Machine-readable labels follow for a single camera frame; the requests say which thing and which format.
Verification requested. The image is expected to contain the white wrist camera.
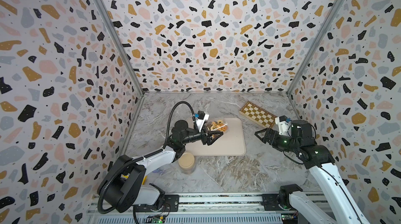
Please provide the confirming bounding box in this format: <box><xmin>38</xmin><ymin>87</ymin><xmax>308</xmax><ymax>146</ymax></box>
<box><xmin>194</xmin><ymin>110</ymin><xmax>209</xmax><ymax>132</ymax></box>
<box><xmin>275</xmin><ymin>115</ymin><xmax>291</xmax><ymax>136</ymax></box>

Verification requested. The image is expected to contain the wooden chessboard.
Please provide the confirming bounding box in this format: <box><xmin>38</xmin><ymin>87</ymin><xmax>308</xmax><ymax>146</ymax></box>
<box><xmin>239</xmin><ymin>101</ymin><xmax>276</xmax><ymax>129</ymax></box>

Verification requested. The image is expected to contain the beige rectangular tray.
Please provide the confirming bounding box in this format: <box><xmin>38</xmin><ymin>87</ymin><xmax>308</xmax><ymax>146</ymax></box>
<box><xmin>185</xmin><ymin>118</ymin><xmax>246</xmax><ymax>156</ymax></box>

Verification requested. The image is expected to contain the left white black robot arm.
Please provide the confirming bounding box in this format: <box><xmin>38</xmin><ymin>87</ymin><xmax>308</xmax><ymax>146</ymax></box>
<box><xmin>97</xmin><ymin>120</ymin><xmax>223</xmax><ymax>214</ymax></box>

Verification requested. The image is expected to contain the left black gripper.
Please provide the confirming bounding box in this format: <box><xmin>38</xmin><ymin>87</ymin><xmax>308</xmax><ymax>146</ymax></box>
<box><xmin>181</xmin><ymin>122</ymin><xmax>222</xmax><ymax>148</ymax></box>

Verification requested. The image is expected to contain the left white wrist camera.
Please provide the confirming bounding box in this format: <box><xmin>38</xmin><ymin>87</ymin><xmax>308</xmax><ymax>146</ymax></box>
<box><xmin>194</xmin><ymin>110</ymin><xmax>209</xmax><ymax>132</ymax></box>

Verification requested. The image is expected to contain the black corrugated cable conduit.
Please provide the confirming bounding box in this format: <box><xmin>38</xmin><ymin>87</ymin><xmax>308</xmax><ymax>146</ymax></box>
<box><xmin>96</xmin><ymin>101</ymin><xmax>196</xmax><ymax>215</ymax></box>

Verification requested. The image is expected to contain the small purple toy figure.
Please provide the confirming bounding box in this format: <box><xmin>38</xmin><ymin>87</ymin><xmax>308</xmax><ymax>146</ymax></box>
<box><xmin>154</xmin><ymin>169</ymin><xmax>166</xmax><ymax>175</ymax></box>

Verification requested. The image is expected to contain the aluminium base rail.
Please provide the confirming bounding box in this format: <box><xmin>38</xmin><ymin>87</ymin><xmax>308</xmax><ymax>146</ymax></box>
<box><xmin>84</xmin><ymin>192</ymin><xmax>308</xmax><ymax>224</ymax></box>

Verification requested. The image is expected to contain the clear plastic cookie jar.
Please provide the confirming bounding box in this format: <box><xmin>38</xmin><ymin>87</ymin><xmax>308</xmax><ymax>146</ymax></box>
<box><xmin>205</xmin><ymin>118</ymin><xmax>228</xmax><ymax>133</ymax></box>

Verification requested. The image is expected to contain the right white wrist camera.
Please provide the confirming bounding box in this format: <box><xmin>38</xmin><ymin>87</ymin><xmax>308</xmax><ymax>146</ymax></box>
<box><xmin>275</xmin><ymin>115</ymin><xmax>291</xmax><ymax>136</ymax></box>

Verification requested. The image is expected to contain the yellow plastic letter toy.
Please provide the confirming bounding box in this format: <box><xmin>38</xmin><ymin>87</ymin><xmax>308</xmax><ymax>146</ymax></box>
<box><xmin>121</xmin><ymin>175</ymin><xmax>147</xmax><ymax>185</ymax></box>

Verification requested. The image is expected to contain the cookie jar with beige lid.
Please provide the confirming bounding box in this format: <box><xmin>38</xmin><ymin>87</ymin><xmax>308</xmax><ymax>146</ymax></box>
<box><xmin>178</xmin><ymin>153</ymin><xmax>196</xmax><ymax>175</ymax></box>

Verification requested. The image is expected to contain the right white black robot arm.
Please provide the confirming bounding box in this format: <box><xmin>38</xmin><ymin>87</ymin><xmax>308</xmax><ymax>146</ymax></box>
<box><xmin>255</xmin><ymin>115</ymin><xmax>369</xmax><ymax>224</ymax></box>

